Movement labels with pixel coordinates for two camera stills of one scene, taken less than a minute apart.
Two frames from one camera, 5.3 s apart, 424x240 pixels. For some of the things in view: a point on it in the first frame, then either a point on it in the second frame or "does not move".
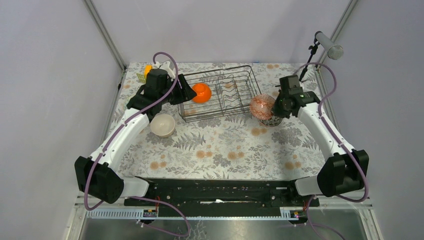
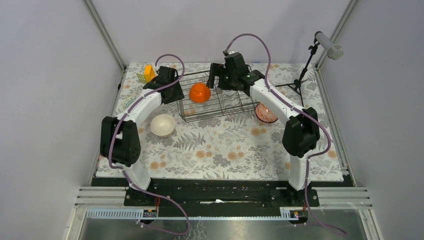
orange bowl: x=203 y=93 does not move
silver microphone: x=335 y=52 does not move
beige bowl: x=162 y=125 does not move
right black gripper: x=276 y=110 -> x=218 y=70
